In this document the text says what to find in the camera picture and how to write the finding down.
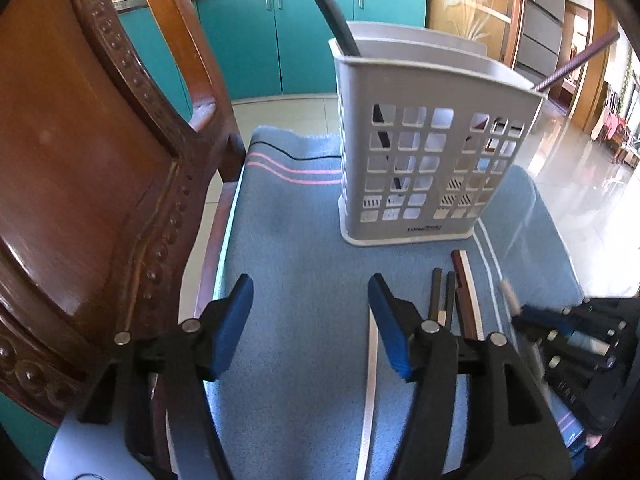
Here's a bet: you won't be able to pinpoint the white chopstick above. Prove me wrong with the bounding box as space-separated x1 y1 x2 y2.
460 251 484 338

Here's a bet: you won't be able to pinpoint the dark square chopstick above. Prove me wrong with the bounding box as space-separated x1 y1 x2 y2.
442 271 458 332

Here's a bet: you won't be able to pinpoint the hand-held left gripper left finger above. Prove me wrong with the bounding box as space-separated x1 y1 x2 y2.
77 274 255 480

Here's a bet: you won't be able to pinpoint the teal base cabinets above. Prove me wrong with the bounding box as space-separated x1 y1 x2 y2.
117 0 432 126

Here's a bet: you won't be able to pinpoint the light wooden chopstick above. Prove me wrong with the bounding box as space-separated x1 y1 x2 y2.
499 280 525 317

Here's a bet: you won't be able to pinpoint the blue striped towel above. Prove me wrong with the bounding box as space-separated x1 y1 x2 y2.
205 125 587 480

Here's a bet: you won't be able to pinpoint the dark brown chopstick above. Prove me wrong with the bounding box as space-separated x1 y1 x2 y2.
428 268 444 325

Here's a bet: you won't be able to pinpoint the carved wooden chair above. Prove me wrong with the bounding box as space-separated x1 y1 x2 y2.
0 0 248 480

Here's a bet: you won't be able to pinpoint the grey refrigerator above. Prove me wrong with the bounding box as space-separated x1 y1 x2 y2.
515 0 568 83

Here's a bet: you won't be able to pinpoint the wood framed glass door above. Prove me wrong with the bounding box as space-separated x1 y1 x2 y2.
425 0 527 68

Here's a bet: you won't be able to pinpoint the wooden doorway frame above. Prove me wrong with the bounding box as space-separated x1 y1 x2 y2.
564 0 618 133

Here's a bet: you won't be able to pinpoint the grey plastic utensil holder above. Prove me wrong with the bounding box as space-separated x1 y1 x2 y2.
328 21 547 249

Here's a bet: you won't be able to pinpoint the long black chopstick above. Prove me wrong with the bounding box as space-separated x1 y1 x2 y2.
282 0 362 57

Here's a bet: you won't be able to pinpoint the ridged dark red chopstick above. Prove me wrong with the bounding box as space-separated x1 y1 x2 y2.
531 30 622 94

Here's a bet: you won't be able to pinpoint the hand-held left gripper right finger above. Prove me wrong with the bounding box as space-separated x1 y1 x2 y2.
367 272 573 480

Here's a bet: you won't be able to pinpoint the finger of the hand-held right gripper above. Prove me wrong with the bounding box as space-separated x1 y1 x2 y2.
542 337 622 378
511 302 636 338

